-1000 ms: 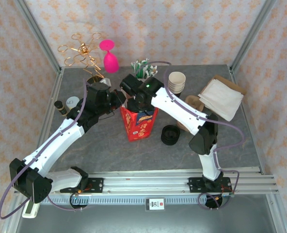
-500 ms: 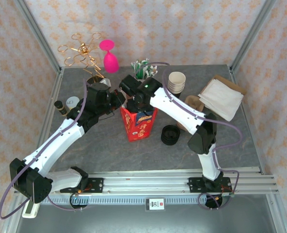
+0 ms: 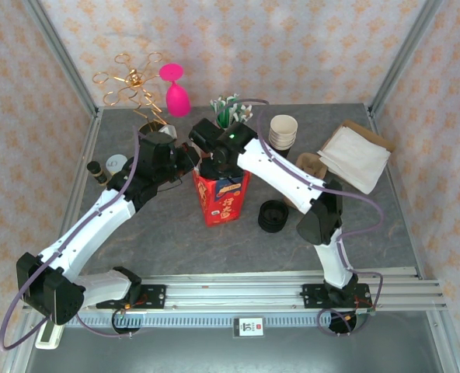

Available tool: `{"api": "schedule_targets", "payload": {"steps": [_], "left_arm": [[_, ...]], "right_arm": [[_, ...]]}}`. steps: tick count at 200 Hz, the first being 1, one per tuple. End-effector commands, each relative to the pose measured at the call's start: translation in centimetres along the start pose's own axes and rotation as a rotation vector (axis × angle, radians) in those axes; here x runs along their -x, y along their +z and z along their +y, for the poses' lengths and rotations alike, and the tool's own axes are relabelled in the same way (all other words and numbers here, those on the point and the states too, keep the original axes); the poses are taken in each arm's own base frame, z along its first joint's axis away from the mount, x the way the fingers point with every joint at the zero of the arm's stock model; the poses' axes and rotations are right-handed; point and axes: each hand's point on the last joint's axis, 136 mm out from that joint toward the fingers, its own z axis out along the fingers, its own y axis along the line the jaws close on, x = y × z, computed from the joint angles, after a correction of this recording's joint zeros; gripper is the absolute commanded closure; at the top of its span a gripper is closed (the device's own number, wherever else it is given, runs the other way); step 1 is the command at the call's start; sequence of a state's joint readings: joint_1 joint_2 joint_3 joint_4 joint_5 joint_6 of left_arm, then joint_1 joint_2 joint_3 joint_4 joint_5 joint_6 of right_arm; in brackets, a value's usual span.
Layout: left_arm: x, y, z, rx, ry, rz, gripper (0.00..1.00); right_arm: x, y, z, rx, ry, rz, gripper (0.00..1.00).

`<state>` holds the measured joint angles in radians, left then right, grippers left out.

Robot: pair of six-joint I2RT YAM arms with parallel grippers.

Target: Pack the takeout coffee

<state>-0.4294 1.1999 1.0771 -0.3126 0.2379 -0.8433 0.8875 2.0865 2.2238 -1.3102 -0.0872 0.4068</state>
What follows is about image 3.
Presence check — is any red carton box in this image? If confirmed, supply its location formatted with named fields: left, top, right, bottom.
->
left=192, top=166, right=253, bottom=228

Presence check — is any green wrapped straw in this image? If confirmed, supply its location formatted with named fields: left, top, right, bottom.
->
left=215, top=106, right=235, bottom=130

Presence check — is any wooden stir stick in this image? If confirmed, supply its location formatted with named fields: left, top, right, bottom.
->
left=239, top=103, right=255, bottom=125

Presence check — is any white round disc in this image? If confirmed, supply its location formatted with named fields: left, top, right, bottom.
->
left=106, top=153, right=130, bottom=175

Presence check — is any white wrapped straw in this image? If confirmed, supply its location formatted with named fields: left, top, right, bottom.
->
left=209, top=96, right=232, bottom=114

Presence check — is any white and black cup stack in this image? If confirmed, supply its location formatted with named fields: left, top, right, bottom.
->
left=268, top=113, right=299, bottom=160

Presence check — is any small black and gold bottle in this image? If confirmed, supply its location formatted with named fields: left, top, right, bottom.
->
left=85, top=160, right=111, bottom=186

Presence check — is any pink plastic goblet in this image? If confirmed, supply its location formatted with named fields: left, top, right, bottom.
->
left=159, top=63, right=193, bottom=118

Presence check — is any black cup lid stack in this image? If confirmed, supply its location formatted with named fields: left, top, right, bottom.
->
left=257, top=199, right=290, bottom=234

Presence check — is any brown pulp cup carrier stack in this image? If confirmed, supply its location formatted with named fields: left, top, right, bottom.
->
left=282, top=152, right=329, bottom=209

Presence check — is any white paper napkin stack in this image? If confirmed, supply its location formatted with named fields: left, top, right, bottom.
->
left=317, top=126, right=392, bottom=195

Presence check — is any brown cardboard tray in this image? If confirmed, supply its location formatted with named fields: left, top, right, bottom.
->
left=317, top=119, right=396, bottom=195

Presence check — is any white label card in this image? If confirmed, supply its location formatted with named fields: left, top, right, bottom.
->
left=232, top=316, right=266, bottom=339

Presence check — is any white flat box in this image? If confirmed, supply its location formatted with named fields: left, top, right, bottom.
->
left=34, top=323, right=65, bottom=351

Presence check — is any gold wire glass rack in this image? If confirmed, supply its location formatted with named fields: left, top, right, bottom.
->
left=92, top=51, right=169, bottom=135

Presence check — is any aluminium frame post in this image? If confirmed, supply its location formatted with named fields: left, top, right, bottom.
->
left=367, top=0, right=445, bottom=118
left=21, top=0, right=101, bottom=120

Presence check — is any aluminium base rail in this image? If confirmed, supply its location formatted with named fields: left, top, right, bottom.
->
left=19, top=267, right=448, bottom=312

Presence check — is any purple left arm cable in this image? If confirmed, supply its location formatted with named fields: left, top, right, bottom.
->
left=0, top=126, right=142, bottom=352

